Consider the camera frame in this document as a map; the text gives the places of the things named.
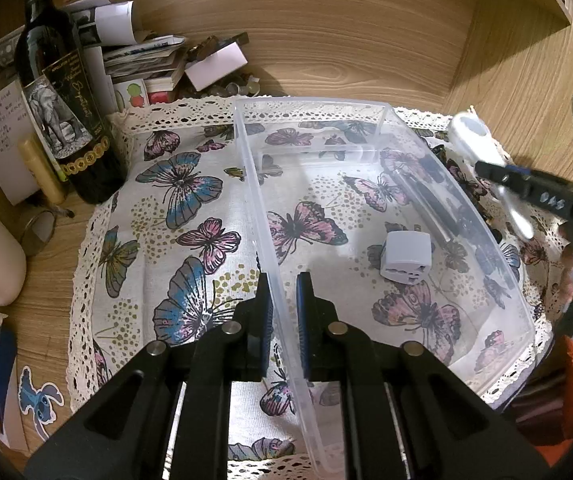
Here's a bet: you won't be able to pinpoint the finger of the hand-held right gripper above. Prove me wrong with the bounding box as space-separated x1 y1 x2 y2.
474 160 573 221

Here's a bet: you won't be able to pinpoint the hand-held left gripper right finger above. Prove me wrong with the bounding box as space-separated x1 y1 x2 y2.
297 272 552 480

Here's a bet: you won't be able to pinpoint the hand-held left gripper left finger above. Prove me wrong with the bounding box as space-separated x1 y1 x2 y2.
24 272 274 480

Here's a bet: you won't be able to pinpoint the clear plastic storage box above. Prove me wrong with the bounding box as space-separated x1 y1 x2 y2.
231 96 537 476

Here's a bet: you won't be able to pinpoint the black pen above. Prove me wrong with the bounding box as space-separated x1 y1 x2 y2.
414 152 475 231

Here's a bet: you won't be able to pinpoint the white tube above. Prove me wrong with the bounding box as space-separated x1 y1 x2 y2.
447 112 535 241

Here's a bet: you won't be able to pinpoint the white plug adapter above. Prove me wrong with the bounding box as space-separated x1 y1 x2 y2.
379 231 433 283

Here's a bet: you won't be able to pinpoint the person's right hand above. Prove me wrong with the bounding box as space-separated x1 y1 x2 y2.
555 222 573 311

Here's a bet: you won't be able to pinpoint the butterfly print lace cloth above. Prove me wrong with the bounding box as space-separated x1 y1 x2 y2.
66 95 573 480

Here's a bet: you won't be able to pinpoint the pile of small metal bits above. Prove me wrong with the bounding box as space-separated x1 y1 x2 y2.
186 34 262 98

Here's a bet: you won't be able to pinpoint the blue cartoon sticker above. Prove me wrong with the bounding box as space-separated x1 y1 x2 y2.
18 366 62 442

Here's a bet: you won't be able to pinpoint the dark wine bottle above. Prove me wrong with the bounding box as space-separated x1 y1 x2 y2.
15 0 128 205

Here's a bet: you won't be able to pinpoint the white card box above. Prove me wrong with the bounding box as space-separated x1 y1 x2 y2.
185 42 248 90

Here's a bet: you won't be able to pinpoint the fruit print card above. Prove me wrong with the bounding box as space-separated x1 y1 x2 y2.
114 77 150 111

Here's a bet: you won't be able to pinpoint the blue paper sheet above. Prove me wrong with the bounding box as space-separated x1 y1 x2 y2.
0 325 20 436

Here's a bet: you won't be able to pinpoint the pale yellow stick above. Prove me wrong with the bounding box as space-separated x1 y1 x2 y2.
18 137 64 206

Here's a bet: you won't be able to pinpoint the stack of booklets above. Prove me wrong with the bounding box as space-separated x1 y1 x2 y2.
101 35 187 92

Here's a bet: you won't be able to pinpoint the handwritten white note paper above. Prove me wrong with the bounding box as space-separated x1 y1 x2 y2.
0 80 42 206

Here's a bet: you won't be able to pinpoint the rolled white papers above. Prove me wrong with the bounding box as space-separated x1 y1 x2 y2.
64 0 140 50

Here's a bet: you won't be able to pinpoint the rolled printed paper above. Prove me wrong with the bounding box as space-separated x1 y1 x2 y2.
0 27 30 77

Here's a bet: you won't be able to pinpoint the wire-rim eyeglasses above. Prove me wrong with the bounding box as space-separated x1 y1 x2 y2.
20 207 74 256

